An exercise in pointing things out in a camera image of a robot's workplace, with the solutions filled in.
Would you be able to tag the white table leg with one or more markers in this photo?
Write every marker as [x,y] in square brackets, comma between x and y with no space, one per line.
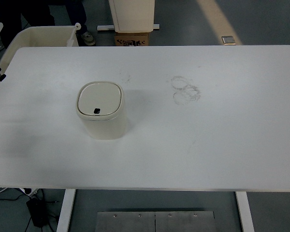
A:
[66,210]
[244,211]

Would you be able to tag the left white table leg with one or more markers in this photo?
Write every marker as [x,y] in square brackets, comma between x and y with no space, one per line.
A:
[66,210]

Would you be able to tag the cream plastic bin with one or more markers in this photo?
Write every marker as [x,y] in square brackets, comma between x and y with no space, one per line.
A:
[44,36]

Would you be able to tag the cream trash can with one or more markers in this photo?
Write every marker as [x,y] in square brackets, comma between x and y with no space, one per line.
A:
[101,107]

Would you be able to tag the cream cabinet on stand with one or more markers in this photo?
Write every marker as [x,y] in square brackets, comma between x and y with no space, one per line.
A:
[131,16]

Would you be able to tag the right white table leg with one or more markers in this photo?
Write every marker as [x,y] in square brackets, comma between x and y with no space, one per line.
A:
[244,211]

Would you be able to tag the small floor socket plate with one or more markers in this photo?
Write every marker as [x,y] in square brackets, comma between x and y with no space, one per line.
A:
[228,40]

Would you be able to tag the metal floor plate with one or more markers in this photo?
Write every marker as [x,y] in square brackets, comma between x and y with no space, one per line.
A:
[162,221]

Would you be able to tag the person in dark clothes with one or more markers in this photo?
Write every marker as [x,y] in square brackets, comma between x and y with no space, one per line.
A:
[37,13]

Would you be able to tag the white power strip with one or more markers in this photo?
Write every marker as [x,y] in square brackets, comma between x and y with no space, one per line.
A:
[28,191]

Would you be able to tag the cardboard box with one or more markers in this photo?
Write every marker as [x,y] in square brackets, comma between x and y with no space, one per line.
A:
[132,39]

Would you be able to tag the black power adapter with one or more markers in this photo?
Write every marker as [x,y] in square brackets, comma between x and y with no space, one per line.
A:
[37,212]

